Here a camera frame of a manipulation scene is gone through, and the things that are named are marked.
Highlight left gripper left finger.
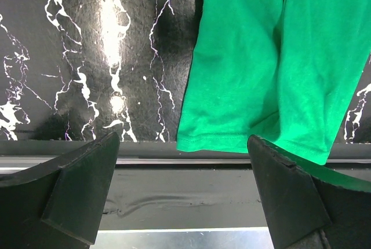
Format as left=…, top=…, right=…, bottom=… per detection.
left=1, top=133, right=120, bottom=248

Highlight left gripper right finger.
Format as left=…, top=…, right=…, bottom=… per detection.
left=247, top=136, right=370, bottom=248

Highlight green t shirt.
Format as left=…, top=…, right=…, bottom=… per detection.
left=177, top=0, right=370, bottom=164

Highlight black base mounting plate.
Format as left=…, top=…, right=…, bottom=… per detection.
left=1, top=140, right=370, bottom=230

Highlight black marble pattern mat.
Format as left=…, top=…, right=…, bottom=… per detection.
left=1, top=0, right=370, bottom=143

